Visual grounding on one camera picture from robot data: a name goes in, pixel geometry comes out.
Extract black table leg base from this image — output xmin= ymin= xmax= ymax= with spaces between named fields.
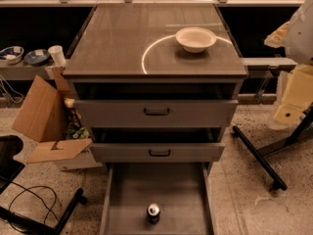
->
xmin=233 ymin=106 xmax=313 ymax=191

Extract blue patterned bowl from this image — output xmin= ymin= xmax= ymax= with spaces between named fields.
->
xmin=24 ymin=49 xmax=50 ymax=67
xmin=0 ymin=46 xmax=24 ymax=65

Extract grey middle drawer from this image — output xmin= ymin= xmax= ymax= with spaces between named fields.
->
xmin=90 ymin=143 xmax=224 ymax=163

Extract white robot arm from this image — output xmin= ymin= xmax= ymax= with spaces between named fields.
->
xmin=264 ymin=0 xmax=313 ymax=125

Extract black middle drawer handle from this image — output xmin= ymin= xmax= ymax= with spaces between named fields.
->
xmin=149 ymin=149 xmax=171 ymax=157

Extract brown cardboard box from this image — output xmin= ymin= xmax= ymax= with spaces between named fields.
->
xmin=12 ymin=67 xmax=102 ymax=170

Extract grey drawer cabinet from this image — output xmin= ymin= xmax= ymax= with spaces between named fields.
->
xmin=62 ymin=2 xmax=249 ymax=165

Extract blue patterned bowl right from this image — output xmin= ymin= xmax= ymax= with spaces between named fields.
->
xmin=24 ymin=49 xmax=50 ymax=67

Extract grey top drawer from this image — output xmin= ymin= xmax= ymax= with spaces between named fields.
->
xmin=74 ymin=100 xmax=238 ymax=127

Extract black chair seat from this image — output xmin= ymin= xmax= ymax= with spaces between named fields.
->
xmin=0 ymin=135 xmax=24 ymax=194

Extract blue patterned bowl left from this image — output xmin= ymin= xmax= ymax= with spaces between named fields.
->
xmin=0 ymin=46 xmax=24 ymax=65

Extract grey drawer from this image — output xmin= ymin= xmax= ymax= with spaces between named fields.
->
xmin=74 ymin=100 xmax=238 ymax=127
xmin=99 ymin=163 xmax=215 ymax=235
xmin=90 ymin=143 xmax=224 ymax=163

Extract grey bottom drawer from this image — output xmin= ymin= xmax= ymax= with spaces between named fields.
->
xmin=99 ymin=163 xmax=215 ymax=235

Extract black cable on floor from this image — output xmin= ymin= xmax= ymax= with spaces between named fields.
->
xmin=7 ymin=180 xmax=61 ymax=234

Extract blue pepsi can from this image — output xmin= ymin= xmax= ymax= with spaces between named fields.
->
xmin=147 ymin=203 xmax=160 ymax=224

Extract white paper cup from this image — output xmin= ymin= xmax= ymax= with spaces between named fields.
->
xmin=48 ymin=45 xmax=67 ymax=67

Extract black stand base left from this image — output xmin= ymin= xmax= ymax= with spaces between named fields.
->
xmin=0 ymin=187 xmax=88 ymax=235

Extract white paper bowl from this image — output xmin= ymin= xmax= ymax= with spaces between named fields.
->
xmin=175 ymin=27 xmax=217 ymax=53

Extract black top drawer handle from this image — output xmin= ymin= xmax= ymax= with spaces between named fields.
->
xmin=143 ymin=108 xmax=170 ymax=117

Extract snack bags in box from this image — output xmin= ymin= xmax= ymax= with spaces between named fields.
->
xmin=64 ymin=98 xmax=89 ymax=139

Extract grey low shelf right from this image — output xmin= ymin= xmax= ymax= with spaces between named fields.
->
xmin=243 ymin=57 xmax=296 ymax=71

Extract black drawer handle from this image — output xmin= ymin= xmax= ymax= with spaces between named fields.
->
xmin=143 ymin=108 xmax=170 ymax=117
xmin=149 ymin=149 xmax=171 ymax=157

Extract grey low shelf left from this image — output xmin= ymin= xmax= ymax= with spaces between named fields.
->
xmin=0 ymin=60 xmax=57 ymax=80

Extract grey low shelf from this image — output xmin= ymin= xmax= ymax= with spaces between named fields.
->
xmin=243 ymin=57 xmax=296 ymax=71
xmin=0 ymin=60 xmax=57 ymax=80

